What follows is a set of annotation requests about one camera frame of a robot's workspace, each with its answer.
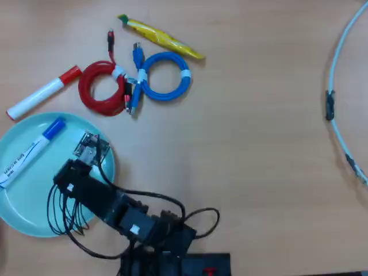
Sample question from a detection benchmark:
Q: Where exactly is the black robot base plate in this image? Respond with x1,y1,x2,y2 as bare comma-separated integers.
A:
119,252,232,276

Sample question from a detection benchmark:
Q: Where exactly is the white curved cable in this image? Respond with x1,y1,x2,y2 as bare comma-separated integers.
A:
326,2,368,185

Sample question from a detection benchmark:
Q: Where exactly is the short black tape wrap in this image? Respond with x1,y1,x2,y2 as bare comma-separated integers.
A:
344,154,358,174

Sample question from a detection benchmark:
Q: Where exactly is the blue capped white marker pen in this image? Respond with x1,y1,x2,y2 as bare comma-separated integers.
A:
0,116,67,190

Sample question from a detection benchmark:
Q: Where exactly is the red coiled usb cable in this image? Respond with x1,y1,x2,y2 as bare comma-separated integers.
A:
78,28,135,117

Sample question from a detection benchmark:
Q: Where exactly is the blue coiled usb cable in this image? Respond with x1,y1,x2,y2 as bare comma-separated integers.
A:
128,42,192,116

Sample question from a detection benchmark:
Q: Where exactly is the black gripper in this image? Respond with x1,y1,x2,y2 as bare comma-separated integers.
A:
53,159,101,200

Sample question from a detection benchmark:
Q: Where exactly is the thick black camera cable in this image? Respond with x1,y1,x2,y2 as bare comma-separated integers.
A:
96,135,221,239

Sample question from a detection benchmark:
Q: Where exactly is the red capped white marker pen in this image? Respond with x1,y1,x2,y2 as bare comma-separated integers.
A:
6,65,82,121

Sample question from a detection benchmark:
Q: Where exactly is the yellow sachet packet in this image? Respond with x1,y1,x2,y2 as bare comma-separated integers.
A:
117,14,206,60

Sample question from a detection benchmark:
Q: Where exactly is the long black tape wrap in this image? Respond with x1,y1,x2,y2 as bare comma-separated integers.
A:
325,90,336,121

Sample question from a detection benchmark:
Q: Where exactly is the green round bowl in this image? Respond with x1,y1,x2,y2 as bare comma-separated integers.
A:
0,112,116,239

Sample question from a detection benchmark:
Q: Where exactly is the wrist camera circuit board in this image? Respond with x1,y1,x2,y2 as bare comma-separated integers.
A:
73,131,112,167

